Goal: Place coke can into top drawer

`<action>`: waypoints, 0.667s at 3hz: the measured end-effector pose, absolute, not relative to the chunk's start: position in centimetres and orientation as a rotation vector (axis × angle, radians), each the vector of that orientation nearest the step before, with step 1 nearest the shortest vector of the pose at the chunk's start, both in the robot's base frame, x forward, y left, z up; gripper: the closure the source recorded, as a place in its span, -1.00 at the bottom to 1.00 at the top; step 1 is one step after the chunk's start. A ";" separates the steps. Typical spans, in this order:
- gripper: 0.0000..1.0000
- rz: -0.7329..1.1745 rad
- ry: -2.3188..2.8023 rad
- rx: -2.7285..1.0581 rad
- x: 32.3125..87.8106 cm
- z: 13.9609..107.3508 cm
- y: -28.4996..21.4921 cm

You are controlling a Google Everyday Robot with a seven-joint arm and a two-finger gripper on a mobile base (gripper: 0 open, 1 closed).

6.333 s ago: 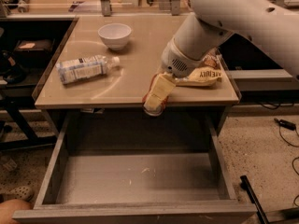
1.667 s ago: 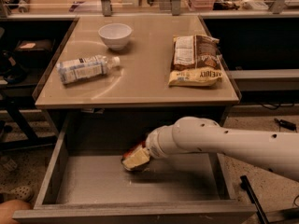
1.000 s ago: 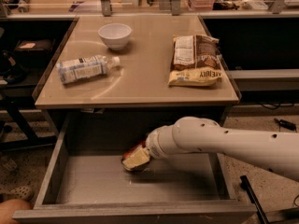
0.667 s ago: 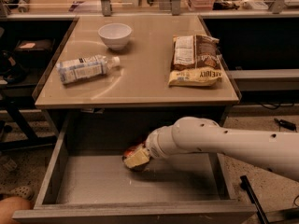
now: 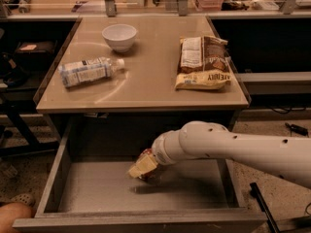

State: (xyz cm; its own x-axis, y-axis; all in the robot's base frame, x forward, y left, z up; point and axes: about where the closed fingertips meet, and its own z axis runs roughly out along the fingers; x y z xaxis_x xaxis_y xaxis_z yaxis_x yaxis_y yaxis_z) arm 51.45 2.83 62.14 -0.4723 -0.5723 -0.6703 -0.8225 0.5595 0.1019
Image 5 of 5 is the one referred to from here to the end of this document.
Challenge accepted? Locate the white gripper with vents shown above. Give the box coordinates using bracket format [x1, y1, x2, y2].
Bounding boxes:
[128, 131, 182, 178]

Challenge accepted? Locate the crushed orange soda can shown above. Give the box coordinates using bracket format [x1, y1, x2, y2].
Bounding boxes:
[139, 149, 157, 181]

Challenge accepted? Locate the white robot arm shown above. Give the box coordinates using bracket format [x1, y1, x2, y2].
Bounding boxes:
[128, 121, 311, 188]

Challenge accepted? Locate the open grey top drawer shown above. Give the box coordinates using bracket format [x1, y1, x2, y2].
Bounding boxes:
[13, 115, 268, 233]

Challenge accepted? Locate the grey cabinet with beige top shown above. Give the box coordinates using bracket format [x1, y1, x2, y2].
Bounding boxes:
[36, 15, 249, 136]

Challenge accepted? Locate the brown yellow chip bag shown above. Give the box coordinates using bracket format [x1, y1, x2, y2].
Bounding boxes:
[175, 36, 231, 90]

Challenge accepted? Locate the clear plastic water bottle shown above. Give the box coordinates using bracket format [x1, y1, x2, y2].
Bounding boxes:
[57, 56, 125, 87]

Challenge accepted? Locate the perforated clog shoe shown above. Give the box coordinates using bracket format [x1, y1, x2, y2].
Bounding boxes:
[10, 193, 36, 208]

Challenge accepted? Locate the white ceramic bowl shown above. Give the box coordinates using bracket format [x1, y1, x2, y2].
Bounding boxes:
[102, 24, 137, 52]

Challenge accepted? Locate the black bar on floor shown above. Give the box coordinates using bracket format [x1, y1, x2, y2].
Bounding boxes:
[250, 183, 281, 233]

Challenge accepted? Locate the person's bare knee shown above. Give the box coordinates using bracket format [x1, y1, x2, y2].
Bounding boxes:
[0, 203, 34, 233]

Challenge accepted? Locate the black side table frame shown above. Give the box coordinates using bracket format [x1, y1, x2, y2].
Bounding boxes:
[0, 83, 59, 157]

